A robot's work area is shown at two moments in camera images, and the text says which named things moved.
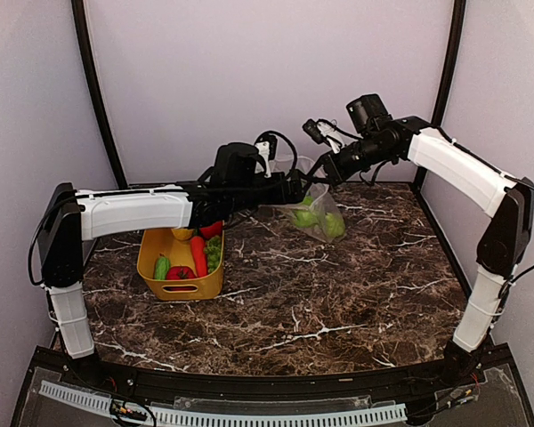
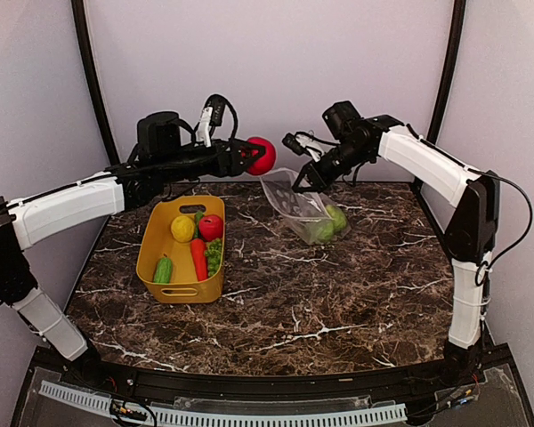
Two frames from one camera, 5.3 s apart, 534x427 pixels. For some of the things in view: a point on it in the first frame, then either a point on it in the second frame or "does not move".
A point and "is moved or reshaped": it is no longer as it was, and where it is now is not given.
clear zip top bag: [318, 213] is moved or reshaped
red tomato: [180, 272] is moved or reshaped
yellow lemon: [182, 233] does not move
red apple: [207, 232] does not move
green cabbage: [334, 225] -> [338, 216]
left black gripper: [284, 197] -> [233, 165]
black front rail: [277, 386] does not move
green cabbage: [306, 217] -> [325, 232]
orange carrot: [199, 255] does not move
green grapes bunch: [214, 253] does not move
